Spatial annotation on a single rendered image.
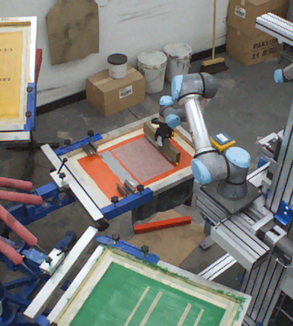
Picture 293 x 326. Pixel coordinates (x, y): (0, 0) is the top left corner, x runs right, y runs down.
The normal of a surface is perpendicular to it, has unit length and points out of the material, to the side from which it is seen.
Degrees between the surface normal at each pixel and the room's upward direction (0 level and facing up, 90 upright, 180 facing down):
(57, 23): 88
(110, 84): 0
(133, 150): 0
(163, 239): 0
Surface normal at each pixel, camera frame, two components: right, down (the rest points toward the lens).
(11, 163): 0.01, -0.73
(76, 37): 0.09, 0.66
